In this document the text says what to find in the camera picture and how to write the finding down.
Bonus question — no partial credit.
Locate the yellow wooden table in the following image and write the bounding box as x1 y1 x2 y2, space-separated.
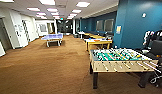
88 34 106 40

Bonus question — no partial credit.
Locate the beige pillar notice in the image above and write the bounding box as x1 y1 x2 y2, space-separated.
116 25 122 34

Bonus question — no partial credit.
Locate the small white table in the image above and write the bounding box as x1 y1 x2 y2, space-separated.
77 31 86 39

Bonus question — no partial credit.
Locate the yellow white air hockey table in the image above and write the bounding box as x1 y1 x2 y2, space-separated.
84 37 114 53

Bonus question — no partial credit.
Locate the blue ping pong table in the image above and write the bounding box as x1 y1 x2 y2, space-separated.
41 33 64 48

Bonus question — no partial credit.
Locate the person in black top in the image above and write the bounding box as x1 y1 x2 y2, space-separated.
142 20 162 48

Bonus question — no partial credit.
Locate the framed interior window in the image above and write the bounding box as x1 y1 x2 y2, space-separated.
104 18 115 34
95 19 105 33

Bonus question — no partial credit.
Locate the framed glass wall panel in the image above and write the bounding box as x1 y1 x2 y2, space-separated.
38 23 48 34

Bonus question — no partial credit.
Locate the green wooden foosball table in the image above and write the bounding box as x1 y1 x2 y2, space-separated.
89 48 159 90

